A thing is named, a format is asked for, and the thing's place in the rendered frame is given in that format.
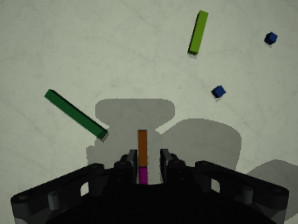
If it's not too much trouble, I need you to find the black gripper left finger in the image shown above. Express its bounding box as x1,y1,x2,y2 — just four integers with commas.
10,149,138,224

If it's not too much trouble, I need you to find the small blue cube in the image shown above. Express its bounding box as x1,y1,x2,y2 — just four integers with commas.
211,86,226,98

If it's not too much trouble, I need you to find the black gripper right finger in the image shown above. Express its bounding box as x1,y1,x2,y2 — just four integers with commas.
160,149,289,224

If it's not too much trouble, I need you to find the orange rod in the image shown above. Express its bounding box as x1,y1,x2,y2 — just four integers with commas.
138,130,148,167

